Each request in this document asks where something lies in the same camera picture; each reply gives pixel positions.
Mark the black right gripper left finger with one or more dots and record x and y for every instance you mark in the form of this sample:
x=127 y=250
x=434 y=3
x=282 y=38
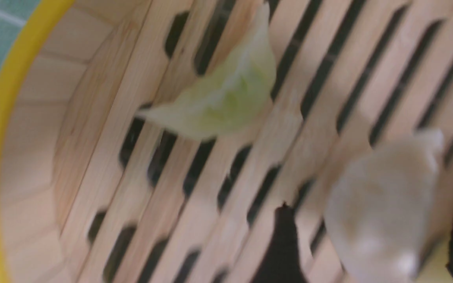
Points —
x=281 y=262

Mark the bamboo steamer tray yellow rim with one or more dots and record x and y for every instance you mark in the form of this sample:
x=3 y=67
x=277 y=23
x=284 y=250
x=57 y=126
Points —
x=90 y=193

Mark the white dumpling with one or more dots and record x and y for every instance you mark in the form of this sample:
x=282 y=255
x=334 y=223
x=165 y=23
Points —
x=378 y=210

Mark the pale green dumpling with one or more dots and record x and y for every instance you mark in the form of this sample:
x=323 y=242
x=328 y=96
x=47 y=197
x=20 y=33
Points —
x=229 y=97

